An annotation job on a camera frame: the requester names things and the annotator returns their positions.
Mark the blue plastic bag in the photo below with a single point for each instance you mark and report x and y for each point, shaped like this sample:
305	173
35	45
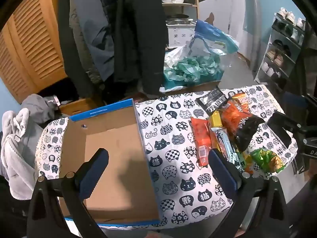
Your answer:
213	37

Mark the large orange black chips bag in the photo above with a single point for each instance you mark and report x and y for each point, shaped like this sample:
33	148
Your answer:
235	119

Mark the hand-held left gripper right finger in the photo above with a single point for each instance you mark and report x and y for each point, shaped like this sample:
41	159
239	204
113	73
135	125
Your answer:
223	172

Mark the group of shoes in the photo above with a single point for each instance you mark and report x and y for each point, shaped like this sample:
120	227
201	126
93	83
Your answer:
277	58

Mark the black patterned snack packet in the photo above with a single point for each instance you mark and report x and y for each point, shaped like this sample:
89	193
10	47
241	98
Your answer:
210	100

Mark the black smartphone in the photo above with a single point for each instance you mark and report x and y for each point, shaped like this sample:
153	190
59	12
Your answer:
279	126

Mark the blue cardboard box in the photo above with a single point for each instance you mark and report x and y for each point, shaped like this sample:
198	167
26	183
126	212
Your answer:
111	141

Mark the dark hanging jacket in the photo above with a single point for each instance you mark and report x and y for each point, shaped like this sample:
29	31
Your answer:
70	42

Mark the white fleece garment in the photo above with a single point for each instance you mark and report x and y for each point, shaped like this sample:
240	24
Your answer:
17	153

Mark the grey hanging jacket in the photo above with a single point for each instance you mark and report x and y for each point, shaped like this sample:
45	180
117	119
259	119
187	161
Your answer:
96	29

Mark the metal pot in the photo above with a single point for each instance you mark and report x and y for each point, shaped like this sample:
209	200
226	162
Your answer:
178	18

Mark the shoe rack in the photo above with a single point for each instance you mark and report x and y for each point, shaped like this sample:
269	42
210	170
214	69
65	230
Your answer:
284	38

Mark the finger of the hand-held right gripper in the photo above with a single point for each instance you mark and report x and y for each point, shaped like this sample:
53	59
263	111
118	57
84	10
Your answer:
303	129
293	101

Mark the black hanging coat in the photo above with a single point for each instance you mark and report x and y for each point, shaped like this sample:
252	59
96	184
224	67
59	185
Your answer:
141	42

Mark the green snack packet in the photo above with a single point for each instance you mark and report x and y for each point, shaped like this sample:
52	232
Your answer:
266	158

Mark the yellow snack packet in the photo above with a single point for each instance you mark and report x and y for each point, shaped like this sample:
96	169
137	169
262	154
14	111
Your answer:
215	120

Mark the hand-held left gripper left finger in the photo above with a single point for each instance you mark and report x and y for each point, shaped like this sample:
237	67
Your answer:
95	172

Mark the white patterned box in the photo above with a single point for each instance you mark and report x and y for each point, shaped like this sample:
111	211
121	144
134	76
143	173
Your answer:
180	36

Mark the red orange snack packet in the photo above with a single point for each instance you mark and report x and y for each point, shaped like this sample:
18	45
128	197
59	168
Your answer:
201	136

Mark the grey hoodie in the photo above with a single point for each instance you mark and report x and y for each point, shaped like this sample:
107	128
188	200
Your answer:
37	106

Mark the cat print tablecloth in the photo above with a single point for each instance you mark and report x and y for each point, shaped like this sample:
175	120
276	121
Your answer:
173	129

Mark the small orange snack packet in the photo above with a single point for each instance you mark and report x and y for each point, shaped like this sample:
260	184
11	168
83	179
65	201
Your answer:
241	99

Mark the silver snack packet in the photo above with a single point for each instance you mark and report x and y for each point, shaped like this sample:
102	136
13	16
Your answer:
224	141

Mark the wooden louvered door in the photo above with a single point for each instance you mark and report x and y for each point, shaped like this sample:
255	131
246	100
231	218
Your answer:
32	42

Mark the pile of green plastic bags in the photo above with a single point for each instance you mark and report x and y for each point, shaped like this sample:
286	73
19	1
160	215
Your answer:
193	67

